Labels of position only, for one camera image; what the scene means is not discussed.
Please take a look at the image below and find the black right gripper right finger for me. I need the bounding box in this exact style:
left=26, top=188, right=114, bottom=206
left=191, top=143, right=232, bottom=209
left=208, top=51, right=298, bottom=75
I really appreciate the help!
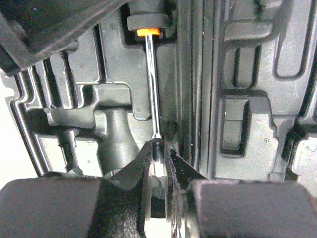
left=165, top=147, right=317, bottom=238

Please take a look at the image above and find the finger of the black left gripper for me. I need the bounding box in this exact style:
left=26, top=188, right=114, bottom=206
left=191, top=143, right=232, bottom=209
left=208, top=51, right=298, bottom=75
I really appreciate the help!
left=0, top=0, right=126, bottom=76

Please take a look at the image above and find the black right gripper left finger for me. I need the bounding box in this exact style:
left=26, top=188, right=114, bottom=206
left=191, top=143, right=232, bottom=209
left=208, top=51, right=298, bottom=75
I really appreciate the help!
left=0, top=142, right=152, bottom=238

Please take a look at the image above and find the large orange black screwdriver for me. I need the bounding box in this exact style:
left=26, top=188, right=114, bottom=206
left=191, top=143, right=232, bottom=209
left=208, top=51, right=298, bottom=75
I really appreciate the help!
left=126, top=0, right=169, bottom=219

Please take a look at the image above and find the black plastic tool case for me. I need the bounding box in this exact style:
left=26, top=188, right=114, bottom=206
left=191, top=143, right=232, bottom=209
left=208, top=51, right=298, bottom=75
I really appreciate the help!
left=0, top=0, right=317, bottom=181

